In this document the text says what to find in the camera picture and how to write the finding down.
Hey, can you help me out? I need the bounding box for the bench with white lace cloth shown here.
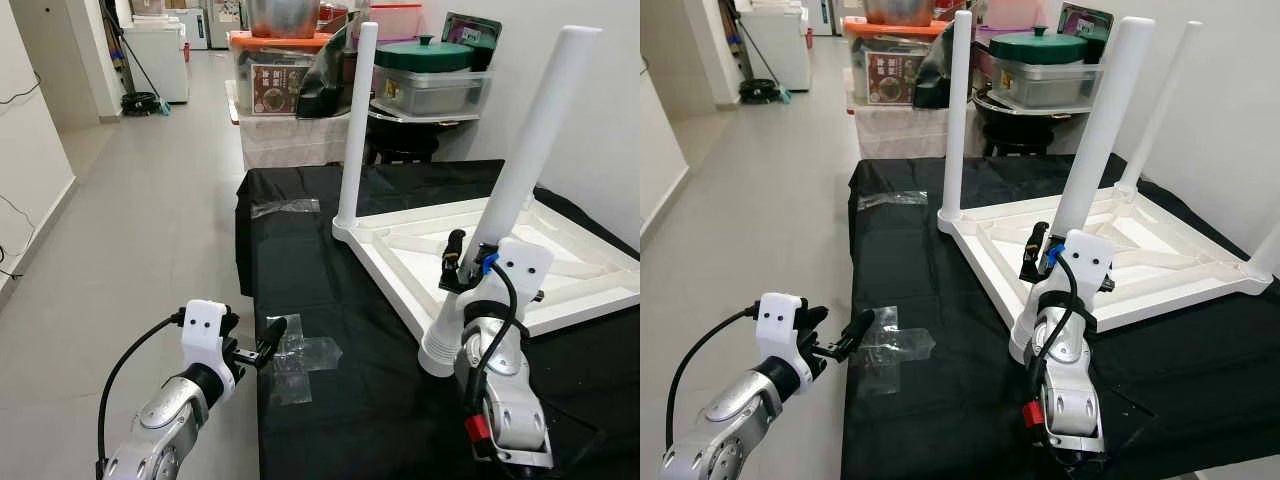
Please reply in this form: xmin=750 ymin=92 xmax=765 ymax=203
xmin=848 ymin=72 xmax=951 ymax=159
xmin=228 ymin=82 xmax=371 ymax=169

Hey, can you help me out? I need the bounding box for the black round wok stand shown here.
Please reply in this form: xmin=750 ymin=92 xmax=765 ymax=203
xmin=365 ymin=105 xmax=481 ymax=166
xmin=975 ymin=95 xmax=1091 ymax=156

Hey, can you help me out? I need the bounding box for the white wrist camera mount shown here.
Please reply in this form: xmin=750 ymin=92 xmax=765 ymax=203
xmin=180 ymin=300 xmax=241 ymax=386
xmin=462 ymin=238 xmax=554 ymax=321
xmin=755 ymin=293 xmax=813 ymax=386
xmin=1040 ymin=228 xmax=1116 ymax=311

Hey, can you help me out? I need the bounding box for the black plastic bag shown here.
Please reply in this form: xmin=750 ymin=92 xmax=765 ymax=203
xmin=297 ymin=25 xmax=361 ymax=121
xmin=915 ymin=15 xmax=956 ymax=109

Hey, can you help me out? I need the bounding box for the white box with pink lid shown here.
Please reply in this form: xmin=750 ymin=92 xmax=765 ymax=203
xmin=370 ymin=3 xmax=426 ymax=41
xmin=985 ymin=0 xmax=1046 ymax=29

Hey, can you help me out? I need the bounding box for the black table cloth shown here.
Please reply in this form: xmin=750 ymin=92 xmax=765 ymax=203
xmin=842 ymin=152 xmax=1280 ymax=480
xmin=235 ymin=160 xmax=641 ymax=480

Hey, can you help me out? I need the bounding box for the square clear tape patch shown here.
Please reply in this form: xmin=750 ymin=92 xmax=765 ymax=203
xmin=858 ymin=305 xmax=936 ymax=396
xmin=262 ymin=315 xmax=344 ymax=406

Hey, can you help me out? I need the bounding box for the steel pot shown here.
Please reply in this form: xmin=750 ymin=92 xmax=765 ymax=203
xmin=865 ymin=0 xmax=941 ymax=26
xmin=248 ymin=0 xmax=321 ymax=39

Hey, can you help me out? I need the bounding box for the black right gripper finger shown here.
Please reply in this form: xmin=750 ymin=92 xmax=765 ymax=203
xmin=1020 ymin=222 xmax=1049 ymax=283
xmin=442 ymin=229 xmax=469 ymax=291

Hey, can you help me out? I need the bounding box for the green pot with lid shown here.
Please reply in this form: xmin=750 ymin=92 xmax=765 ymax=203
xmin=990 ymin=27 xmax=1091 ymax=66
xmin=377 ymin=37 xmax=476 ymax=74

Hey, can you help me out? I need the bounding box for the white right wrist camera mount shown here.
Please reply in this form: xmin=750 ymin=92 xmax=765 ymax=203
xmin=1040 ymin=228 xmax=1116 ymax=311
xmin=462 ymin=238 xmax=554 ymax=321

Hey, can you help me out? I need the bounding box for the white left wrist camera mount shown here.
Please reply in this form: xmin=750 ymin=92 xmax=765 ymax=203
xmin=180 ymin=300 xmax=241 ymax=386
xmin=755 ymin=293 xmax=813 ymax=386

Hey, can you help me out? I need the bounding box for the dark framed picture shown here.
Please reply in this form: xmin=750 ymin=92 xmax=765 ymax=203
xmin=1058 ymin=3 xmax=1114 ymax=61
xmin=442 ymin=12 xmax=504 ymax=71

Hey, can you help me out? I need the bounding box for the black wall cable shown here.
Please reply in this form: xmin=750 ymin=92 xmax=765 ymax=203
xmin=0 ymin=80 xmax=41 ymax=281

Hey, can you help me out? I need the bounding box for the white cabinet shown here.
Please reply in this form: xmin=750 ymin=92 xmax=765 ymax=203
xmin=122 ymin=18 xmax=191 ymax=104
xmin=740 ymin=5 xmax=811 ymax=91

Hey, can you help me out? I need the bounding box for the black floor mop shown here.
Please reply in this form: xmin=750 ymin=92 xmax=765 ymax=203
xmin=725 ymin=5 xmax=791 ymax=104
xmin=100 ymin=5 xmax=171 ymax=116

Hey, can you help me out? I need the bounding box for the clear plastic container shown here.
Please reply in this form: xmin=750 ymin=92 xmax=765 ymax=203
xmin=375 ymin=68 xmax=491 ymax=116
xmin=988 ymin=60 xmax=1106 ymax=109

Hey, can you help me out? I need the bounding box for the white plastic table top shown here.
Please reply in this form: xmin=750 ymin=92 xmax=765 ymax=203
xmin=937 ymin=185 xmax=1276 ymax=336
xmin=332 ymin=195 xmax=641 ymax=349

